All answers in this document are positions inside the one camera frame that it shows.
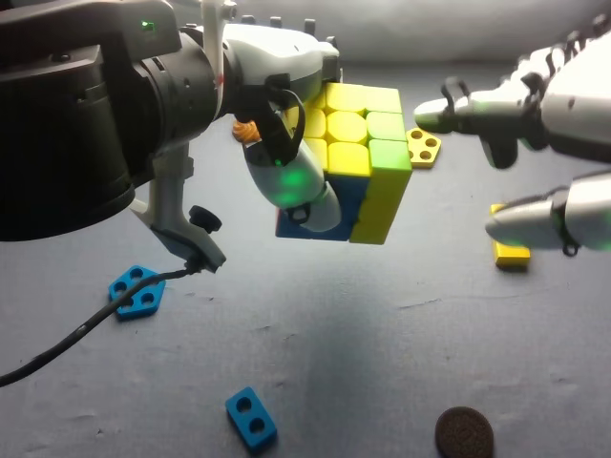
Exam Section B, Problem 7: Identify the brown chocolate sandwich cookie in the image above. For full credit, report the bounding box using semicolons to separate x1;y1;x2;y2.
434;405;496;458

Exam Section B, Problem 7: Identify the grey table cloth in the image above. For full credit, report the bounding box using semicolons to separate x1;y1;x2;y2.
0;56;611;458

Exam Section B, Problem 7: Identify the yellow pentagon block with holes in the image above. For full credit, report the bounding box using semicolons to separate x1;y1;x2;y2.
405;127;443;171

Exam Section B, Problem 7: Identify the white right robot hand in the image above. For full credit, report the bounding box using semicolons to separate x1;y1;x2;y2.
412;13;611;260

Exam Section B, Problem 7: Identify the multicoloured Rubik's cube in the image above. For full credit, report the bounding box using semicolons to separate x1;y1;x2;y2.
274;81;414;247

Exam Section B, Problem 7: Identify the black camera cable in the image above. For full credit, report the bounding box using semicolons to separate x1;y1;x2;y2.
0;266;212;388

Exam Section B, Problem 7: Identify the blue pentagon block with holes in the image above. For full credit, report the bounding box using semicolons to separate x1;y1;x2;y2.
108;264;169;323

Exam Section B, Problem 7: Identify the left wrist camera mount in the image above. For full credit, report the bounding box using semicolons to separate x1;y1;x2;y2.
129;0;239;275

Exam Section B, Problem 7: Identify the yellow rectangular block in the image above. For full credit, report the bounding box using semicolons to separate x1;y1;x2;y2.
490;203;532;273

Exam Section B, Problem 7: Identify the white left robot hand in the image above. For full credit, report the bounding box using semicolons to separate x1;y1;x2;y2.
221;13;344;236

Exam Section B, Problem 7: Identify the orange swirl toy pastry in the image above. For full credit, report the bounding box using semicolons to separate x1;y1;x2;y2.
232;118;263;145

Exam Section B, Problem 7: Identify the blue two-hole block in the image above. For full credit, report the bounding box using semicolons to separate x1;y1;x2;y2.
224;385;280;452

